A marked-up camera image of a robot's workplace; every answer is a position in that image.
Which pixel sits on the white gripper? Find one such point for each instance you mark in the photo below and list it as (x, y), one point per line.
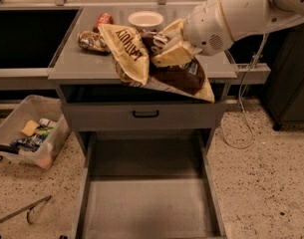
(204, 26)

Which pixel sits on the brown chip bag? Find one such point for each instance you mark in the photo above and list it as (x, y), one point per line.
(132, 50)

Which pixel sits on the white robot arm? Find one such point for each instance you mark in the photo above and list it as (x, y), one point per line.
(254, 17)

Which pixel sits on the closed top drawer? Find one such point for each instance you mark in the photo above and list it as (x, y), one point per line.
(81, 117)

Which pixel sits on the grey drawer cabinet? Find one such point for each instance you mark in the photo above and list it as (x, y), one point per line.
(84, 78)

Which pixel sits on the open middle drawer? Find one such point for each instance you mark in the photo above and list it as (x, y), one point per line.
(147, 187)

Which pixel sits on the white bowl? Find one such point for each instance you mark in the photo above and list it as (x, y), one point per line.
(146, 20)

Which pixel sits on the red soda can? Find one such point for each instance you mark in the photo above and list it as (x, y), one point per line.
(104, 18)

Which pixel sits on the silver brown soda can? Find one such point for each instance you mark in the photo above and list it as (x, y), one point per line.
(92, 41)

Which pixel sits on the dark cabinet at right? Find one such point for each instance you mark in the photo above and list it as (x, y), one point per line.
(283, 94)

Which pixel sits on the small white bottle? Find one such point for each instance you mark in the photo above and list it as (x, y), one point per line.
(47, 122)

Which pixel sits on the clear plastic bin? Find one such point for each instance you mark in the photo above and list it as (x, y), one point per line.
(34, 132)

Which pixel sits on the yellow sponge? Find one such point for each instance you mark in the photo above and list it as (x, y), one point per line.
(29, 127)

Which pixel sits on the blue snack wrapper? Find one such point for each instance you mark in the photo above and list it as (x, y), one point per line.
(31, 143)

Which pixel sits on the black marker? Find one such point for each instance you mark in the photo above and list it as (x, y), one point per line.
(9, 149)

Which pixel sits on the metal rod on floor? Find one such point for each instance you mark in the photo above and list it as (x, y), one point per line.
(25, 209)

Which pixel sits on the black drawer handle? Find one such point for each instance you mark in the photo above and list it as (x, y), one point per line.
(145, 115)

